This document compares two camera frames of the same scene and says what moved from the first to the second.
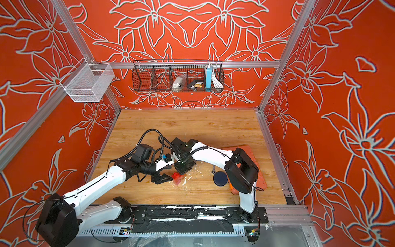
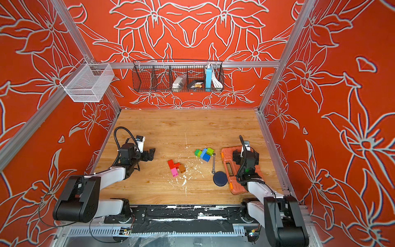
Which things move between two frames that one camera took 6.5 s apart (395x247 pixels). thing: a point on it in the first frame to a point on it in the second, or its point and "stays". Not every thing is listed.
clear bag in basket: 179,83 stays
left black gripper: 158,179 to 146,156
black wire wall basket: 178,75 stays
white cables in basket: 217,83 stays
